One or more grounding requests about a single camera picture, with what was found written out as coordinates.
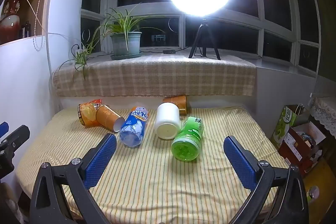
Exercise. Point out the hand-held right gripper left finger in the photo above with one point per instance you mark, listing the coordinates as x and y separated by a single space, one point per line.
101 158

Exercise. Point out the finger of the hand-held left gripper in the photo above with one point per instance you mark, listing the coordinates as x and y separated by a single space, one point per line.
3 129
18 134

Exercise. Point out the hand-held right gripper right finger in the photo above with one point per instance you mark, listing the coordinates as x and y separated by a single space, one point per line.
239 161

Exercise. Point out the brown paper cup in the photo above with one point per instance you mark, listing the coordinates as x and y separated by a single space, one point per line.
107 117
177 103

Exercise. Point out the blue plastic bottle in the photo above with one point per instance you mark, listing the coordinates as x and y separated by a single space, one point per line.
135 127

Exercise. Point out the orange printed snack cup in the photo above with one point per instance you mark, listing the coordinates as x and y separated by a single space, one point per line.
88 112

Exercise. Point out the green plastic jar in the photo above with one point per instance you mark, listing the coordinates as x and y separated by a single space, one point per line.
187 144

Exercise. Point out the white cup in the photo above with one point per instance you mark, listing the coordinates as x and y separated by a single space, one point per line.
168 121

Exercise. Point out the green paper bag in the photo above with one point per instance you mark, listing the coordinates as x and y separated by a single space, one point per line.
284 124

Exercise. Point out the yellow striped cloth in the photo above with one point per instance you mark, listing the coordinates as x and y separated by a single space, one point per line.
157 182

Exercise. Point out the red cardboard box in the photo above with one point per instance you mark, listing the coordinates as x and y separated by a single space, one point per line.
299 142

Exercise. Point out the small plastic bottle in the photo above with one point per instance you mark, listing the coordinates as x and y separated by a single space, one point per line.
313 193

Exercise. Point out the yellow box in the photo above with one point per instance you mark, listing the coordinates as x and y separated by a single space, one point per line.
324 187

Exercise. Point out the white lace cloth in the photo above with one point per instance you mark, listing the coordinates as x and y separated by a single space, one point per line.
325 111

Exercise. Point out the dark small bottles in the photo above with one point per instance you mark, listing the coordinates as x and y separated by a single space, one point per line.
26 29

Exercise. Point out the beige plaid blanket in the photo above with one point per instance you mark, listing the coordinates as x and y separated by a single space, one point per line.
162 77

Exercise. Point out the green pot saucer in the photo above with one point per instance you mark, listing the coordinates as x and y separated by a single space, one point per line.
126 57

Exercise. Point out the white power strip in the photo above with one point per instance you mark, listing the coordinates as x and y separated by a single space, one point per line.
80 50

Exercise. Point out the red porcelain vase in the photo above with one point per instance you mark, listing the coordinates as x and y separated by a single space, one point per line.
9 22

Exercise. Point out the grey-green plant pot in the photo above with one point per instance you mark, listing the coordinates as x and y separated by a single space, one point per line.
126 44

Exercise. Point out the black power adapter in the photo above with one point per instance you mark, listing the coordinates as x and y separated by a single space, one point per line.
169 51

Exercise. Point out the black tripod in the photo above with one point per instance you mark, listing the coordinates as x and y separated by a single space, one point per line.
204 29

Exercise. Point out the spider plant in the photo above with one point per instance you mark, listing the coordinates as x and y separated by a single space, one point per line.
123 22

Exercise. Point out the white window frame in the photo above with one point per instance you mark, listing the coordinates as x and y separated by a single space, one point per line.
260 22

